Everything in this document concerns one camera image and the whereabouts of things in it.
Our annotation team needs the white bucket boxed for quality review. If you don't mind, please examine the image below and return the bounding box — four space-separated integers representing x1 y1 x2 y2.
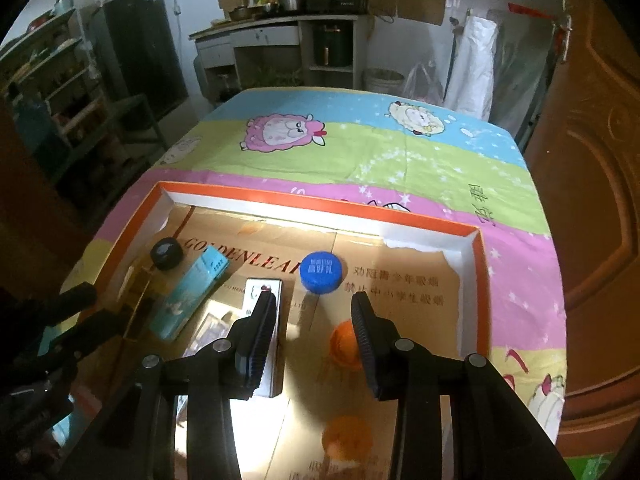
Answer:
363 67 406 96

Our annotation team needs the small teal box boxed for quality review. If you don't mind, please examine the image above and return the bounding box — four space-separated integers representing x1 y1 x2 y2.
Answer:
149 251 232 342

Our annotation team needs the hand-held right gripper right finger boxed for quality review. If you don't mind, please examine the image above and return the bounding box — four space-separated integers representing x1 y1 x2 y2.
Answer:
350 292 576 480

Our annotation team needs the kitchen counter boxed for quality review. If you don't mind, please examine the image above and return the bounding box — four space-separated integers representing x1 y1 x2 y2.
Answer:
189 12 373 106

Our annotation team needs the shallow cardboard box orange rim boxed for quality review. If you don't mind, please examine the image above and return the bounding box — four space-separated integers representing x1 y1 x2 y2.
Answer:
70 180 493 480

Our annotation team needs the black pot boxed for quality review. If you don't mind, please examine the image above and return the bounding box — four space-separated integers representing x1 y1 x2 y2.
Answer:
312 22 353 67

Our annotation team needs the green carton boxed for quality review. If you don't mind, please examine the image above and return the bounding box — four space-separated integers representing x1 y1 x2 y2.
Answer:
562 452 618 480

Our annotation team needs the blue jar with orange lid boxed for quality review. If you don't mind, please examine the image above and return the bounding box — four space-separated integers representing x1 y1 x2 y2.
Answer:
322 415 375 466

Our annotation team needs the black round puck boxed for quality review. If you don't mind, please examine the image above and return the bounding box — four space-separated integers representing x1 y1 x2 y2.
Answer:
151 236 182 272

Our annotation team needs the gold rectangular box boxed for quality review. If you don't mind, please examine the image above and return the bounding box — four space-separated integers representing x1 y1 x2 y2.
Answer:
117 262 163 343

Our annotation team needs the brown wooden door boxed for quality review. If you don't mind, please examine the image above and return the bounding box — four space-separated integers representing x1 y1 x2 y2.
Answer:
522 0 640 461

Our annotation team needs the white plastic bag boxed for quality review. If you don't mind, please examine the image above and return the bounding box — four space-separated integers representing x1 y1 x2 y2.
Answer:
444 12 498 121

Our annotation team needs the metal shelf rack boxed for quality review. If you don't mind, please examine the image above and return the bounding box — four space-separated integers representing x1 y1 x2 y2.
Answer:
0 7 168 201

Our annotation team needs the clear floral plastic box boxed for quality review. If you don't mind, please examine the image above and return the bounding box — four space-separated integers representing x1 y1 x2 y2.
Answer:
182 300 241 361

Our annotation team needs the white cartoon print box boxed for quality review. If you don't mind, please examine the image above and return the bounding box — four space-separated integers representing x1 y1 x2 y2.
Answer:
239 278 287 398

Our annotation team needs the black cabinet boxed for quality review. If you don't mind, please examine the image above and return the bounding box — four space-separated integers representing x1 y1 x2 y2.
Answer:
90 0 188 116

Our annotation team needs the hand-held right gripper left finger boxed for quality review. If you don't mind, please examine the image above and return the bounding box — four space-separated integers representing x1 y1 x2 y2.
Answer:
65 291 277 480

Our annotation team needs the blue bottle cap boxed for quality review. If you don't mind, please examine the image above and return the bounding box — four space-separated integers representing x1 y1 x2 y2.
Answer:
299 251 347 293

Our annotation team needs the metal door handle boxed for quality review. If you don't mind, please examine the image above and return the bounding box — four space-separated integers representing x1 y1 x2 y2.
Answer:
552 12 573 63

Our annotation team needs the orange bottle cap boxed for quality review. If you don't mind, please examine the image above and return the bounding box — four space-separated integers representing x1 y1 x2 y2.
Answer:
330 322 366 371

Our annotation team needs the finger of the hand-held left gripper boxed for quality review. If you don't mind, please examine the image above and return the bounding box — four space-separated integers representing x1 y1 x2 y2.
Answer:
12 282 99 331
30 312 126 368

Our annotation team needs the clear plastic bag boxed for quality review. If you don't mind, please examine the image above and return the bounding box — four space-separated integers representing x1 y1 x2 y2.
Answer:
402 60 446 106

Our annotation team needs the black gas stove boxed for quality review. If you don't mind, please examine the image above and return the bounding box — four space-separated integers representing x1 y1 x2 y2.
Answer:
307 0 371 15

